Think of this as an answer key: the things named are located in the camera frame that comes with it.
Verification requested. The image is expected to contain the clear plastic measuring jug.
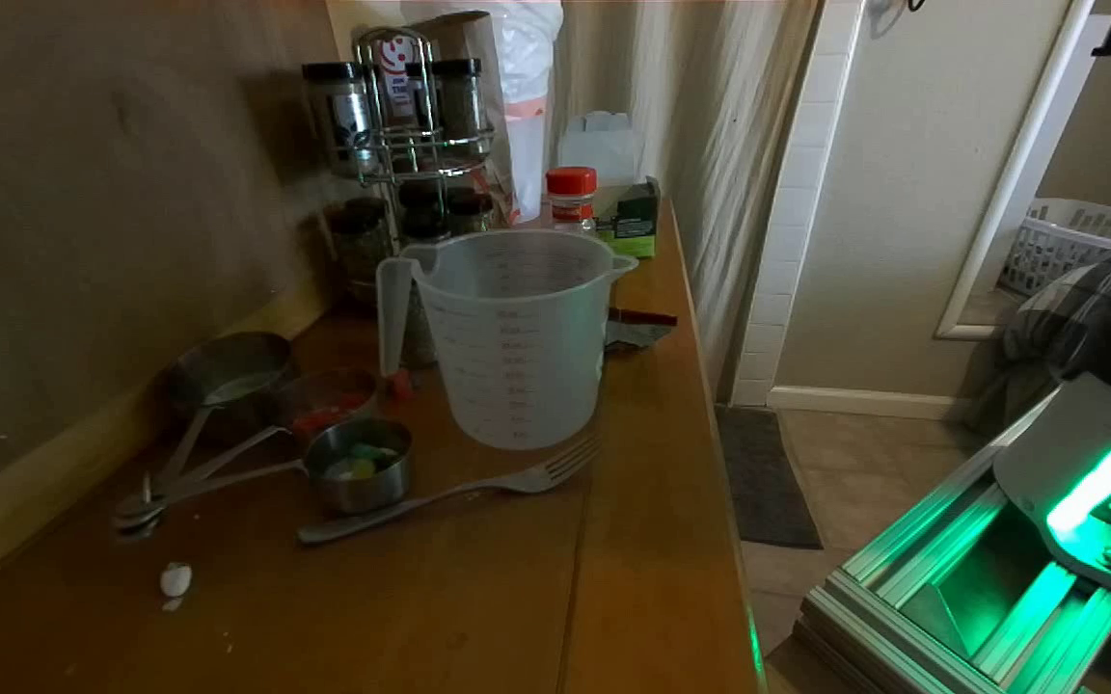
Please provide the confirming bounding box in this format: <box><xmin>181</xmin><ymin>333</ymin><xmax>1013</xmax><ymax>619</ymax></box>
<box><xmin>376</xmin><ymin>228</ymin><xmax>638</xmax><ymax>450</ymax></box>

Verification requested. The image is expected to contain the small dark object behind jug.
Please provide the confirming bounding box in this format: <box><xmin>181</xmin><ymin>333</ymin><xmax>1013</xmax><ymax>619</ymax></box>
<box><xmin>606</xmin><ymin>310</ymin><xmax>677</xmax><ymax>354</ymax></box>

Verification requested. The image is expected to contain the green cardboard box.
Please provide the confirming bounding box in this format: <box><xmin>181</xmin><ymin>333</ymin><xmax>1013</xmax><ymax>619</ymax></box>
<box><xmin>610</xmin><ymin>183</ymin><xmax>660</xmax><ymax>264</ymax></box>

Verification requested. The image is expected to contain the red lid spice bottle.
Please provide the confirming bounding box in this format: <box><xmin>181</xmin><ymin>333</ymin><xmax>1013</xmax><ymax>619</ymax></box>
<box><xmin>543</xmin><ymin>166</ymin><xmax>598</xmax><ymax>233</ymax></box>

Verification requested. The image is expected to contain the small steel measuring cup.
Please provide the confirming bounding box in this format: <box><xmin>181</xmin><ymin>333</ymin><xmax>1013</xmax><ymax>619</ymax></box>
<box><xmin>115</xmin><ymin>417</ymin><xmax>414</xmax><ymax>538</ymax></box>

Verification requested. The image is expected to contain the chrome spice rack with jars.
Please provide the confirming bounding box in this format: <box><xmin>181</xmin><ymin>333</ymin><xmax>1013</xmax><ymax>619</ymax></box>
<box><xmin>300</xmin><ymin>12</ymin><xmax>514</xmax><ymax>305</ymax></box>

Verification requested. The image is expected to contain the dark floor mat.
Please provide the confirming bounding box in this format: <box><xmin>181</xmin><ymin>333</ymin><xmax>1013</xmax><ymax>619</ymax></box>
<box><xmin>718</xmin><ymin>408</ymin><xmax>823</xmax><ymax>549</ymax></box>

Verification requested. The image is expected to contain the wooden dresser with drawers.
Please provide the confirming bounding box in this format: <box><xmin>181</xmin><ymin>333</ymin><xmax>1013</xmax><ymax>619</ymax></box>
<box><xmin>0</xmin><ymin>225</ymin><xmax>764</xmax><ymax>694</ymax></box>

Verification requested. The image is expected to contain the large steel measuring cup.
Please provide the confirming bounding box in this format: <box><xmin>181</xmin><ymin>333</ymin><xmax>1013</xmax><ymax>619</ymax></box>
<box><xmin>139</xmin><ymin>333</ymin><xmax>296</xmax><ymax>508</ymax></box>

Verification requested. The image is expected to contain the small white crumb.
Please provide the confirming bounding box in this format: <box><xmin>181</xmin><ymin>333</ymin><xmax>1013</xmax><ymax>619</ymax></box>
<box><xmin>160</xmin><ymin>563</ymin><xmax>192</xmax><ymax>608</ymax></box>

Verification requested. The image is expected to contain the plaid cloth pile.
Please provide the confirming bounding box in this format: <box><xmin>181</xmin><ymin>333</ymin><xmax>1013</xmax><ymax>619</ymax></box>
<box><xmin>966</xmin><ymin>254</ymin><xmax>1111</xmax><ymax>436</ymax></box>

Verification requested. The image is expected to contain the white laundry basket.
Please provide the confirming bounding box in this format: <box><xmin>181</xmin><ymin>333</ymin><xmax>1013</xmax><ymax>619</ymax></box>
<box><xmin>1001</xmin><ymin>196</ymin><xmax>1111</xmax><ymax>297</ymax></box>

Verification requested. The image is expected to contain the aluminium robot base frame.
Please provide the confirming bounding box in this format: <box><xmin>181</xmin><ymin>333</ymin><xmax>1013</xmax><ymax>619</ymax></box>
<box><xmin>799</xmin><ymin>395</ymin><xmax>1111</xmax><ymax>694</ymax></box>

